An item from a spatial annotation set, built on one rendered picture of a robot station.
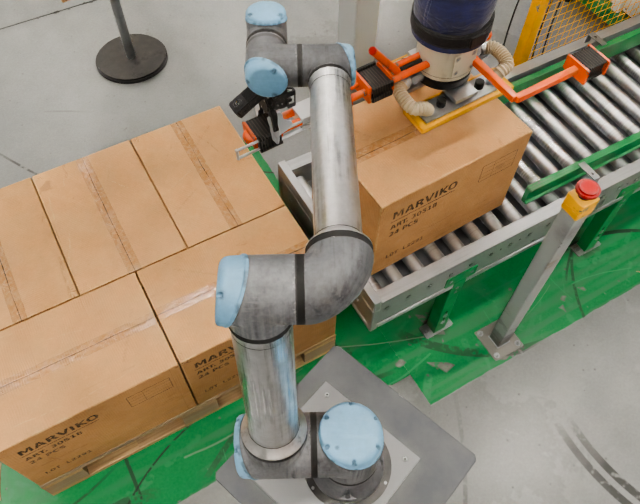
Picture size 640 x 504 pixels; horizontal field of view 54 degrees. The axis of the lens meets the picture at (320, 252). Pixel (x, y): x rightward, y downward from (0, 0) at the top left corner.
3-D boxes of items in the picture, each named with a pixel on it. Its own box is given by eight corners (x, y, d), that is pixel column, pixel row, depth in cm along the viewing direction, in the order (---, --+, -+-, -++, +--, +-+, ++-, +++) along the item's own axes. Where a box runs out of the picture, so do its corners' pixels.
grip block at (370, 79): (376, 73, 184) (377, 58, 178) (395, 94, 179) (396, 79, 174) (351, 84, 181) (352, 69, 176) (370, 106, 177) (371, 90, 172)
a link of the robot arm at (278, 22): (243, 23, 135) (244, -6, 140) (247, 69, 146) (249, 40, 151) (287, 23, 135) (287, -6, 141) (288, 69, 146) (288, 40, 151)
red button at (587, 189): (585, 182, 187) (590, 174, 184) (601, 199, 184) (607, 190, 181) (567, 191, 185) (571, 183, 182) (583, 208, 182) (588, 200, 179)
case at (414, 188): (437, 137, 257) (456, 59, 223) (502, 204, 239) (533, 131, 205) (311, 198, 240) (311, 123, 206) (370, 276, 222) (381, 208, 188)
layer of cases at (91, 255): (229, 166, 300) (219, 105, 266) (335, 334, 254) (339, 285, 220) (-28, 272, 267) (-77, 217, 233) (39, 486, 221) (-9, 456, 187)
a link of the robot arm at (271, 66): (297, 66, 129) (296, 27, 136) (240, 67, 129) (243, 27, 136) (298, 100, 137) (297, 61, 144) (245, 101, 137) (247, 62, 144)
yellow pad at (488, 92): (492, 71, 197) (496, 58, 193) (513, 90, 193) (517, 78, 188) (402, 113, 189) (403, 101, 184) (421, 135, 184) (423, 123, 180)
